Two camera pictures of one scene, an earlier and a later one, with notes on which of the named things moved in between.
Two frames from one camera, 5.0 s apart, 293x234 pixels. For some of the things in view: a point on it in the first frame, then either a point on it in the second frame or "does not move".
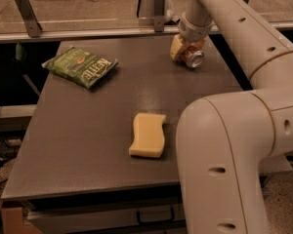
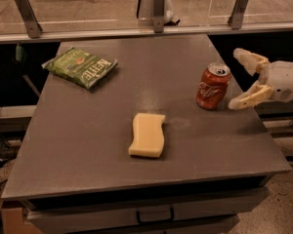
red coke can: x=192 y=57 to x=212 y=86
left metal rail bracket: x=22 y=1 does not move
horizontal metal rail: x=100 y=33 does not move
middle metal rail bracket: x=159 y=8 does not move
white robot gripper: x=193 y=30 to x=284 y=79
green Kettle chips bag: x=80 y=67 does not move
